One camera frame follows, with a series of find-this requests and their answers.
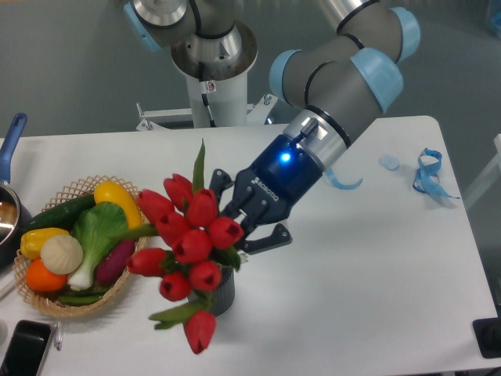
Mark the white steamed bun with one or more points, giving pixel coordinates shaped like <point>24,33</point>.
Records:
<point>61,254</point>

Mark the blue handled saucepan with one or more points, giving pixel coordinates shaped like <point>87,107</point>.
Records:
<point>14,216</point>

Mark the yellow squash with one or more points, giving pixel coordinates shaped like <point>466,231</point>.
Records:
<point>115,193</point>

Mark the green cucumber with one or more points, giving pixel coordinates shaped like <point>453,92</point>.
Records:
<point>63,215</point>

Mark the green pea pods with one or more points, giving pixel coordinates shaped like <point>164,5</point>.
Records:
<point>82,298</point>

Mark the small blue cap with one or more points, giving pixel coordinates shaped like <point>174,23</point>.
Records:
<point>389,162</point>

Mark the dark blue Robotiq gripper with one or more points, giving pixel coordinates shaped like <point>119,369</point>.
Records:
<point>266,191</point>

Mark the purple sweet potato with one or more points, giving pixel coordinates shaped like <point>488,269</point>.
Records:
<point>113,266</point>

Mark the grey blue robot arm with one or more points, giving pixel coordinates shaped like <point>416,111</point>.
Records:
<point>340,88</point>

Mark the red tulip bouquet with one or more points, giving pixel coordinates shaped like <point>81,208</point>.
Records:
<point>188,220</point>

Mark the yellow bell pepper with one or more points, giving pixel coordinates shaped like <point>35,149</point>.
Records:
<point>33,240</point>

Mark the dark grey ribbed vase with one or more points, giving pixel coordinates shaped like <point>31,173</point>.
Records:
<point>212,281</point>

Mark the black smartphone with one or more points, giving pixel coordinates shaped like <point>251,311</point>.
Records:
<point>27,349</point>

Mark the blue ribbon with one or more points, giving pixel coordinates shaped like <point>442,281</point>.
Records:
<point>426,179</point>

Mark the orange fruit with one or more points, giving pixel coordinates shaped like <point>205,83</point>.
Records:
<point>40,279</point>

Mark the curved blue ribbon strip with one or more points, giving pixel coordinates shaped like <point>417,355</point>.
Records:
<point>340,185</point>

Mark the green bok choy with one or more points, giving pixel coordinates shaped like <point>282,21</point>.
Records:
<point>94,230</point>

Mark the woven wicker basket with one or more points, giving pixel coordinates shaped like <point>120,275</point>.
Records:
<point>46,306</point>

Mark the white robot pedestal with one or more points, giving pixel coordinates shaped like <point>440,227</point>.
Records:
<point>215,70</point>

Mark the black device at edge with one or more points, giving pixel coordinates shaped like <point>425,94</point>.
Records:
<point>487,333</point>

